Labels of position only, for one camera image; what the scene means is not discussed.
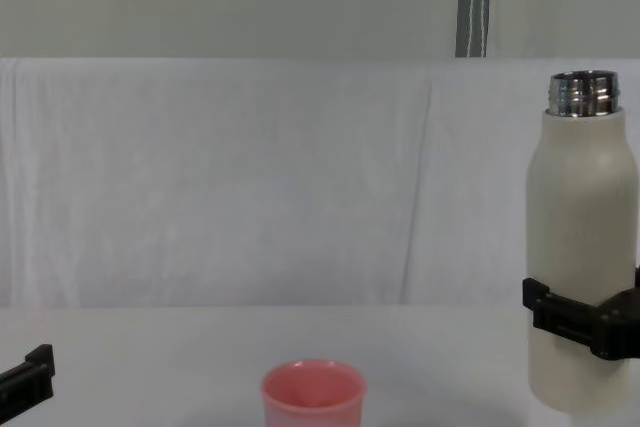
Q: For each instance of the cream vacuum bottle steel neck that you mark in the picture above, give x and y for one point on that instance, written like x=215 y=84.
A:
x=580 y=197

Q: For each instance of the grey striped post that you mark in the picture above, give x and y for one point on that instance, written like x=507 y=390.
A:
x=472 y=2

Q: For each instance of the white draped backdrop sheet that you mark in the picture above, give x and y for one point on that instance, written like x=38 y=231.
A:
x=250 y=187

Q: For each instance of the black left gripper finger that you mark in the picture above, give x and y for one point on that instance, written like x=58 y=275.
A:
x=30 y=379

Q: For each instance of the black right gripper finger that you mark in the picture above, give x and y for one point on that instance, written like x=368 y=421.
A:
x=615 y=322
x=638 y=277

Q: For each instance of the pink plastic cup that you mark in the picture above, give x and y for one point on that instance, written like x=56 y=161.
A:
x=312 y=407

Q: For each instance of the white table cloth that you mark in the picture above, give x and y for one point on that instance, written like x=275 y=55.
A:
x=150 y=362

